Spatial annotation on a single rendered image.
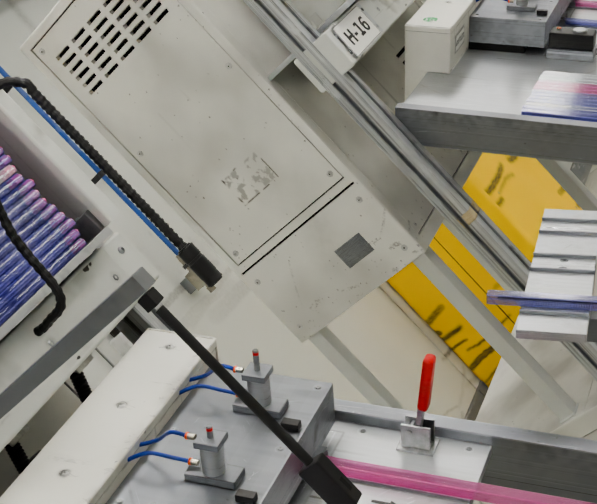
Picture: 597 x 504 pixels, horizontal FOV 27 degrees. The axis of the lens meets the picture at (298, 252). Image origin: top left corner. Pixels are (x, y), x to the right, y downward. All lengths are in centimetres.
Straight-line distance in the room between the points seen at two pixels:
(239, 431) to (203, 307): 252
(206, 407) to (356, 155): 94
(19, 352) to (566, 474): 54
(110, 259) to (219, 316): 241
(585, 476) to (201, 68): 108
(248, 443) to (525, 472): 28
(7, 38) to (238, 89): 191
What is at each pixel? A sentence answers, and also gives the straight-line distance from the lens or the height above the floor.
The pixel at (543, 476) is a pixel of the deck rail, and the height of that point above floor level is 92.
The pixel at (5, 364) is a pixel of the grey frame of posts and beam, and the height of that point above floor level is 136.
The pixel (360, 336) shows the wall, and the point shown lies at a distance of 415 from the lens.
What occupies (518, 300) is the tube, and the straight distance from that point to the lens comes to 133.
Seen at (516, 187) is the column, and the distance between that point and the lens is 432.
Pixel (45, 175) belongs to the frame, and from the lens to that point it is 135.
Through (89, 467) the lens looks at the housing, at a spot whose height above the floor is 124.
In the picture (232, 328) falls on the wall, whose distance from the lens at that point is 374.
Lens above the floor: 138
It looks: 7 degrees down
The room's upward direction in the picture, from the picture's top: 44 degrees counter-clockwise
